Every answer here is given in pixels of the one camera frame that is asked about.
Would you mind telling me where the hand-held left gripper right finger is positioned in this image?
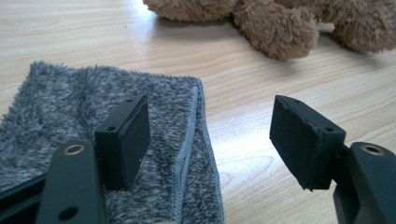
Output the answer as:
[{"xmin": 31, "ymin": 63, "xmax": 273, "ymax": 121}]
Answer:
[{"xmin": 269, "ymin": 94, "xmax": 347, "ymax": 191}]

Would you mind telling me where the grey fluffy cloth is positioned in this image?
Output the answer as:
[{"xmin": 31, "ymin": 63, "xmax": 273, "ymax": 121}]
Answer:
[{"xmin": 0, "ymin": 60, "xmax": 226, "ymax": 224}]

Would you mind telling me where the brown teddy bear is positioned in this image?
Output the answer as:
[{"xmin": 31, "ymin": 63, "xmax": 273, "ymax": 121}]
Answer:
[{"xmin": 142, "ymin": 0, "xmax": 396, "ymax": 62}]

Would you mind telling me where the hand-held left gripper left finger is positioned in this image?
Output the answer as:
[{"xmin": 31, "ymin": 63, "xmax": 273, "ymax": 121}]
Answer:
[{"xmin": 94, "ymin": 94, "xmax": 152, "ymax": 192}]

